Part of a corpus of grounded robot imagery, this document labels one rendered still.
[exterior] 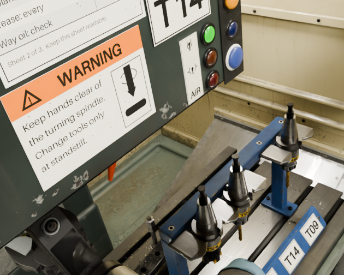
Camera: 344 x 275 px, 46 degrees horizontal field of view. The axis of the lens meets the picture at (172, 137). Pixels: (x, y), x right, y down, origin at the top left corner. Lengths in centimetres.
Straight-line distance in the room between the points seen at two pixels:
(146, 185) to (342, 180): 86
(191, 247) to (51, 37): 56
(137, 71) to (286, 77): 107
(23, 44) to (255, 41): 118
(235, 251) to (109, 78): 87
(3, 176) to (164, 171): 160
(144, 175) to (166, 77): 150
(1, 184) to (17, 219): 4
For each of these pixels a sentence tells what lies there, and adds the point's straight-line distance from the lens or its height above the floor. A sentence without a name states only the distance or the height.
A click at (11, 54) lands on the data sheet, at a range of 34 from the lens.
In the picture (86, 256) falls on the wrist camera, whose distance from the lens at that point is 56.
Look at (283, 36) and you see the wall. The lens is 140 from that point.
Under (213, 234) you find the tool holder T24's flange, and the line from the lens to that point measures 82.
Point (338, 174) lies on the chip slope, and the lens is 153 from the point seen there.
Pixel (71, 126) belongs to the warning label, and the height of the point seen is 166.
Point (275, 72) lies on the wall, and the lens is 148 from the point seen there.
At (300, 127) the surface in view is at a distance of 109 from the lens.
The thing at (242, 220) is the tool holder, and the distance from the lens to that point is 94.
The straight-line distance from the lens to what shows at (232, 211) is 87.
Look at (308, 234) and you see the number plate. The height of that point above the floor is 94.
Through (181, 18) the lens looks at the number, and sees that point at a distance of 46.
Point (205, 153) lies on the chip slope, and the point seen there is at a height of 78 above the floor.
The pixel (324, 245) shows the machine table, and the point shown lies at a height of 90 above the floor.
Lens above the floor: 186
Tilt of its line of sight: 37 degrees down
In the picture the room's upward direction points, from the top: 10 degrees counter-clockwise
